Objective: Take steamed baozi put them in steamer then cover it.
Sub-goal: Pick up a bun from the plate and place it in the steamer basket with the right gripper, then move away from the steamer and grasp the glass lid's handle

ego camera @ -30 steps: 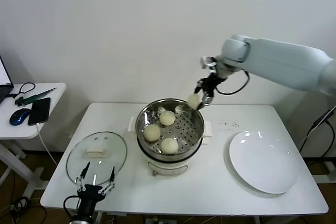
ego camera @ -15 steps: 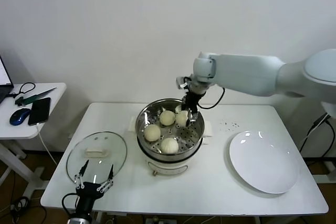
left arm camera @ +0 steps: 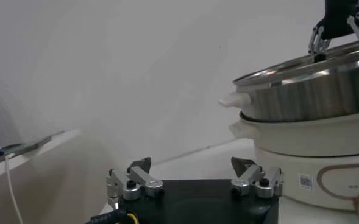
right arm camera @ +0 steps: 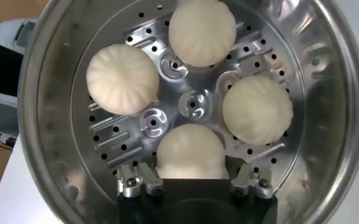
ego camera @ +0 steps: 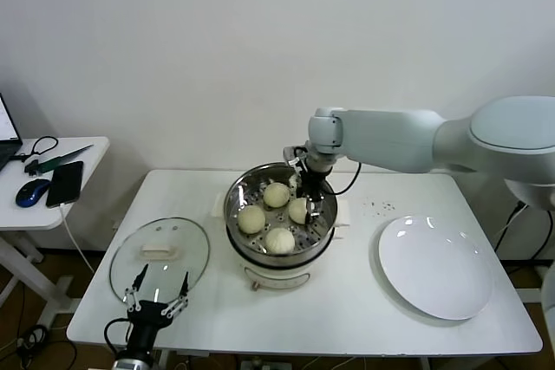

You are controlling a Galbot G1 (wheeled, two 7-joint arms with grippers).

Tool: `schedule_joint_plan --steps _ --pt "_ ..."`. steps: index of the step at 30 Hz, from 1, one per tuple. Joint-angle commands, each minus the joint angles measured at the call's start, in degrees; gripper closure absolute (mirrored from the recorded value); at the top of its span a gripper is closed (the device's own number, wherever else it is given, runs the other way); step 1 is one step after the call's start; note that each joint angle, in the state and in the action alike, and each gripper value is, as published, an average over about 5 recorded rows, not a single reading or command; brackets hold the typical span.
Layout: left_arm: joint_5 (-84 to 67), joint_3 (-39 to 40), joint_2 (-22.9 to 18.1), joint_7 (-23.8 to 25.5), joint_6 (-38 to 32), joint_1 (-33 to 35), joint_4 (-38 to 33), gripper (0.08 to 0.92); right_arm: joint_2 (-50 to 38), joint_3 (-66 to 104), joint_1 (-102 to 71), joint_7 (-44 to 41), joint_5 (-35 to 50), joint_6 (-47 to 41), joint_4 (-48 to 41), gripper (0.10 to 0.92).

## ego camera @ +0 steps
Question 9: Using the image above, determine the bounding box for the large white plate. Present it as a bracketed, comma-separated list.
[377, 215, 495, 322]

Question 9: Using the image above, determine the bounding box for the black smartphone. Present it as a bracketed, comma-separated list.
[45, 160, 84, 210]

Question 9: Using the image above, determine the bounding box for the white electric cooker base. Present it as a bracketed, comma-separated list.
[210, 194, 351, 292]

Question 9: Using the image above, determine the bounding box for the black looped cord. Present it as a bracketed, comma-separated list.
[12, 136, 59, 164]

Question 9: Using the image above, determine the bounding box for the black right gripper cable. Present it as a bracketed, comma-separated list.
[323, 161, 363, 196]

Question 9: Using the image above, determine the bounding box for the black floor cable tangle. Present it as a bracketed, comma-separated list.
[16, 324, 77, 370]

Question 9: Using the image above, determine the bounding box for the black power adapter cable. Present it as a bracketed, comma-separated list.
[493, 200, 555, 276]

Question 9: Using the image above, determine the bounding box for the stainless steel steamer basket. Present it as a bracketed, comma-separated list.
[223, 163, 338, 258]

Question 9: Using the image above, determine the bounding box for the black laptop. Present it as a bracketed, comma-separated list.
[0, 93, 23, 172]

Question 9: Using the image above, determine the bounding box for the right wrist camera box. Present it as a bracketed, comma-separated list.
[284, 146, 309, 170]

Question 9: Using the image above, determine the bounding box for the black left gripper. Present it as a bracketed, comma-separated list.
[122, 263, 191, 353]

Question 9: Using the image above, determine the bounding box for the white charging cable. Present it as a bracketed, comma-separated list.
[58, 204, 95, 275]

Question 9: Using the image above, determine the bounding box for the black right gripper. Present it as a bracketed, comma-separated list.
[296, 170, 329, 224]

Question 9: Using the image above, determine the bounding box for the round glass pot lid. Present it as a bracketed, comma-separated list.
[108, 217, 211, 307]

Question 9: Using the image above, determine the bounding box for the small white side table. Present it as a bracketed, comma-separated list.
[0, 136, 109, 317]

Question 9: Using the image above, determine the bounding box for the blue computer mouse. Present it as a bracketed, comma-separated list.
[15, 179, 51, 209]

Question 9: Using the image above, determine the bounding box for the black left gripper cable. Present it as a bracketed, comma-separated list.
[103, 317, 134, 353]

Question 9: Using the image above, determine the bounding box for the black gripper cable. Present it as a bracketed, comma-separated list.
[103, 317, 134, 353]
[323, 161, 363, 196]

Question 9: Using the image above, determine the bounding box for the white steamed baozi bun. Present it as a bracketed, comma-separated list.
[263, 182, 291, 210]
[264, 226, 297, 256]
[288, 198, 317, 224]
[237, 205, 266, 235]

